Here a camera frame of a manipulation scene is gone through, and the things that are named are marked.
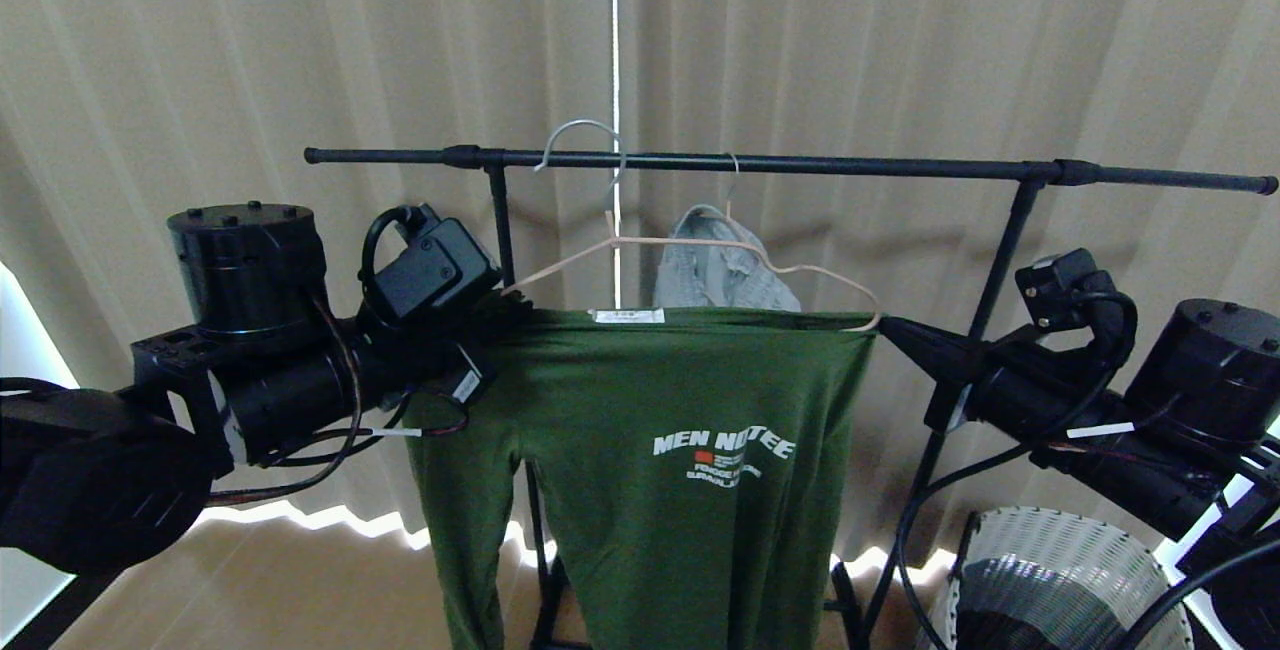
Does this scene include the black cable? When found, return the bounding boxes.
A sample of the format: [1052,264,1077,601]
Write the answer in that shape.
[893,290,1280,650]
[357,206,426,316]

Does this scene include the white laundry basket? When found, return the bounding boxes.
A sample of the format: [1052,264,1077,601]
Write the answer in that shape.
[920,507,1196,650]

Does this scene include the green garment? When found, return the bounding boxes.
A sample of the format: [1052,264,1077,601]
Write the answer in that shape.
[405,305,883,650]

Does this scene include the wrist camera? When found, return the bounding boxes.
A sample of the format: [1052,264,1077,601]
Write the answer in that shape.
[370,205,503,323]
[1015,248,1139,371]

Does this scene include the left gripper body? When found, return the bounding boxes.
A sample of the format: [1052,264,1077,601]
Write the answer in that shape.
[215,318,501,468]

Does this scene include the black clothes rack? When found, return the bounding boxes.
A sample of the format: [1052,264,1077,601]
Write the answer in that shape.
[303,144,1279,650]

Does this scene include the beige curtain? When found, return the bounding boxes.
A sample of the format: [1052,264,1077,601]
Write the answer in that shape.
[0,0,1280,581]

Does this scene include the pale grey shorts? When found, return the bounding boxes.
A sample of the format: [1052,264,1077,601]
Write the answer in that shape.
[655,205,803,313]

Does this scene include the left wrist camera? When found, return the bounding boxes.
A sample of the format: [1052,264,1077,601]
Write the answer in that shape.
[370,205,503,323]

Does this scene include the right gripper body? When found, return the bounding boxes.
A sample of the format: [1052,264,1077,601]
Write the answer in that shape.
[925,338,1238,541]

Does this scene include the pink clothes hanger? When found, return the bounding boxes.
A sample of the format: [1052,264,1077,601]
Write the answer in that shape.
[700,152,776,276]
[500,119,883,333]

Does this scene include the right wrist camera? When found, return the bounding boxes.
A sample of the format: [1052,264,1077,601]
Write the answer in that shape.
[1015,248,1139,371]

